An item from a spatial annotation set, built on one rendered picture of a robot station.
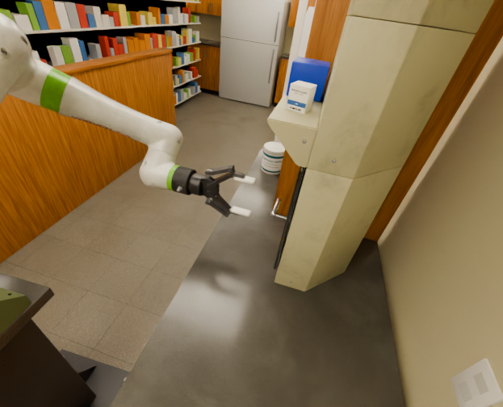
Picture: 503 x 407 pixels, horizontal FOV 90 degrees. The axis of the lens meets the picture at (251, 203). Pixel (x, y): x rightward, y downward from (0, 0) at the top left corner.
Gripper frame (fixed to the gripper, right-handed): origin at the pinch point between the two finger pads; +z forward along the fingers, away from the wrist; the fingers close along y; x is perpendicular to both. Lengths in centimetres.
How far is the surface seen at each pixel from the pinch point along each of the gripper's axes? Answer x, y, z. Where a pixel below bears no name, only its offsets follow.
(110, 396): -41, -119, -51
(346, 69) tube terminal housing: -10.9, 43.3, 17.2
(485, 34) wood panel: 26, 52, 51
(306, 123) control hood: -8.7, 31.2, 12.4
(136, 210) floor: 92, -120, -128
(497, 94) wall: 18, 40, 58
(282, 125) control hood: -10.8, 30.3, 7.5
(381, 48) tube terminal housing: -11, 47, 22
